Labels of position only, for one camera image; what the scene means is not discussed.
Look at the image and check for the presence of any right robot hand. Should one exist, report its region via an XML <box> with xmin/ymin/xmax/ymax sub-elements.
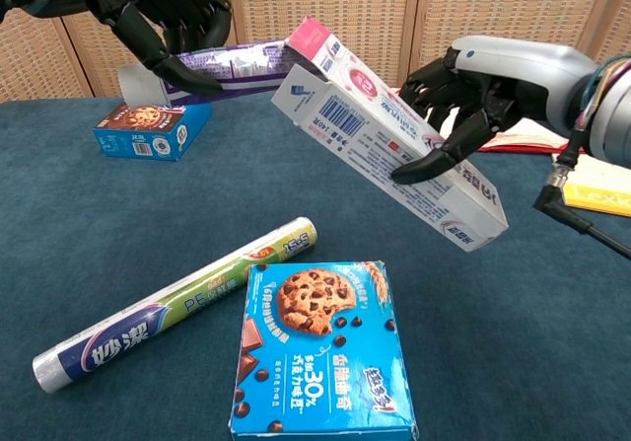
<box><xmin>391</xmin><ymin>35</ymin><xmax>597</xmax><ymax>185</ymax></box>

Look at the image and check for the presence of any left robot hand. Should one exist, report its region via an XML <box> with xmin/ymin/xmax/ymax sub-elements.
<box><xmin>0</xmin><ymin>0</ymin><xmax>233</xmax><ymax>93</ymax></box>

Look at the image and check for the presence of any purple toothpaste tube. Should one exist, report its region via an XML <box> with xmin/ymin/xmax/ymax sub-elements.
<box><xmin>117</xmin><ymin>38</ymin><xmax>297</xmax><ymax>108</ymax></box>

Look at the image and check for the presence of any white pink toothpaste box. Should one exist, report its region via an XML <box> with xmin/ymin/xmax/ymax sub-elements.
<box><xmin>270</xmin><ymin>16</ymin><xmax>510</xmax><ymax>253</ymax></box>

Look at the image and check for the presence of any small blue brown cookie box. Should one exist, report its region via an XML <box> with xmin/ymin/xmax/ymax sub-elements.
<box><xmin>93</xmin><ymin>100</ymin><xmax>214</xmax><ymax>162</ymax></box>

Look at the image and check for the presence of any large blue cookie box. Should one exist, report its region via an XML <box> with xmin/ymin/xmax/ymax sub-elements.
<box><xmin>228</xmin><ymin>260</ymin><xmax>416</xmax><ymax>441</ymax></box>

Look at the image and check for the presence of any red certificate folder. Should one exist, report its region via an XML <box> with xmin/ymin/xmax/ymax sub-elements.
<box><xmin>477</xmin><ymin>117</ymin><xmax>588</xmax><ymax>155</ymax></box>

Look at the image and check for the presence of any yellow white booklet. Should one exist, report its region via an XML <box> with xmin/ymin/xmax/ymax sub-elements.
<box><xmin>551</xmin><ymin>152</ymin><xmax>631</xmax><ymax>218</ymax></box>

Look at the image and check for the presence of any woven wooden folding screen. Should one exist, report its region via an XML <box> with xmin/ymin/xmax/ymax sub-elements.
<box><xmin>0</xmin><ymin>0</ymin><xmax>631</xmax><ymax>103</ymax></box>

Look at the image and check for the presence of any teal table cloth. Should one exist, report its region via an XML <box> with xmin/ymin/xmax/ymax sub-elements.
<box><xmin>0</xmin><ymin>88</ymin><xmax>631</xmax><ymax>441</ymax></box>

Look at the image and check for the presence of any cling film roll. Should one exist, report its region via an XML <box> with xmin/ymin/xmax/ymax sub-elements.
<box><xmin>32</xmin><ymin>216</ymin><xmax>318</xmax><ymax>394</ymax></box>

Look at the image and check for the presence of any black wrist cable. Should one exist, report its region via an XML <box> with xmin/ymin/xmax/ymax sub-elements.
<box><xmin>533</xmin><ymin>124</ymin><xmax>631</xmax><ymax>259</ymax></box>

